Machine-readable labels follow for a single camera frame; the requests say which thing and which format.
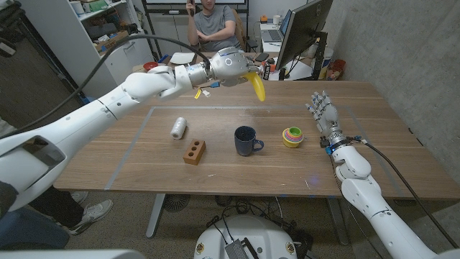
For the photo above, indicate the small orange box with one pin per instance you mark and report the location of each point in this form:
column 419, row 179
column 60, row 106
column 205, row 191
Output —
column 264, row 18

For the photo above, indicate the white cup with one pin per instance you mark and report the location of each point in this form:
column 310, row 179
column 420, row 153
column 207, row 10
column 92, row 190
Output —
column 276, row 19

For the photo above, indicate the brown brick block with holes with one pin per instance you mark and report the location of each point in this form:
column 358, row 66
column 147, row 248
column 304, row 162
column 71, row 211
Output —
column 194, row 153

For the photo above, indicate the white shelf cabinet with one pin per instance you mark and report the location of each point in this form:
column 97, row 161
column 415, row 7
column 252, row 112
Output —
column 90, row 21

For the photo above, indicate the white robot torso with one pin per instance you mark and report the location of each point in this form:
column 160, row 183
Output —
column 248, row 234

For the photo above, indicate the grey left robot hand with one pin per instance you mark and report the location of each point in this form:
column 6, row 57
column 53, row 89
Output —
column 230, row 64

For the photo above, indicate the grey table leg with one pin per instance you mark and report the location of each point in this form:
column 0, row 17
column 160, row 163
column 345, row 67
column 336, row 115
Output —
column 338, row 221
column 155, row 216

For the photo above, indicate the dark blue mug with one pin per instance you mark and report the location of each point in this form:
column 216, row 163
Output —
column 244, row 144

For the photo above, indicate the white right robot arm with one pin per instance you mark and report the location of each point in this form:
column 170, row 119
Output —
column 363, row 190

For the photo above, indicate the standing person in dark trousers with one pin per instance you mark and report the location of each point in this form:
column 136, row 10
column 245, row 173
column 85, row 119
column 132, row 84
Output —
column 90, row 216

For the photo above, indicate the white plate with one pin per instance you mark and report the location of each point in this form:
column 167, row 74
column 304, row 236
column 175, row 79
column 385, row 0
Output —
column 182, row 58

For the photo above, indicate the red bowl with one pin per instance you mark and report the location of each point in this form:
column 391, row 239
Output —
column 150, row 66

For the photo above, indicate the seated person in grey shirt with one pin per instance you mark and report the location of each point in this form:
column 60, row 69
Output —
column 215, row 25

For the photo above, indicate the red basket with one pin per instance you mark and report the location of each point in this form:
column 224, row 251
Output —
column 336, row 69

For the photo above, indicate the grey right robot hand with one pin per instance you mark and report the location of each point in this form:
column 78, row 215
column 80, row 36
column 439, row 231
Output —
column 327, row 117

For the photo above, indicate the yellow toy banana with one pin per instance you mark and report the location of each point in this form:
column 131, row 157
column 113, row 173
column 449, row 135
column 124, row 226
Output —
column 258, row 90

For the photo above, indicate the silver laptop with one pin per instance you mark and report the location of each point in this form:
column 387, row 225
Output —
column 275, row 34

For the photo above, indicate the brown wooden chair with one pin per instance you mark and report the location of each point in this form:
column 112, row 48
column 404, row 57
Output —
column 240, row 32

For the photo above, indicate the black computer monitor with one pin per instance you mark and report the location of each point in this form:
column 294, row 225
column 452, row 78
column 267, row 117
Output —
column 302, row 32

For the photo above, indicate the black phone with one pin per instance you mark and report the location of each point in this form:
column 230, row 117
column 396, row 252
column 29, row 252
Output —
column 263, row 57

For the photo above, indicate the cardboard box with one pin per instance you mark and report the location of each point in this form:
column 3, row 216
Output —
column 113, row 42

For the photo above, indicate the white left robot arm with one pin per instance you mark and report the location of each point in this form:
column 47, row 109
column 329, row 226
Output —
column 90, row 115

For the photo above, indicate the white thread spool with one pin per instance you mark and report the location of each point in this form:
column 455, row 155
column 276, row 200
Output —
column 178, row 128

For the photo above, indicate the rainbow stacking cups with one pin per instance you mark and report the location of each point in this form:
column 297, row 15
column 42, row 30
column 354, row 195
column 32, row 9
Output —
column 292, row 138

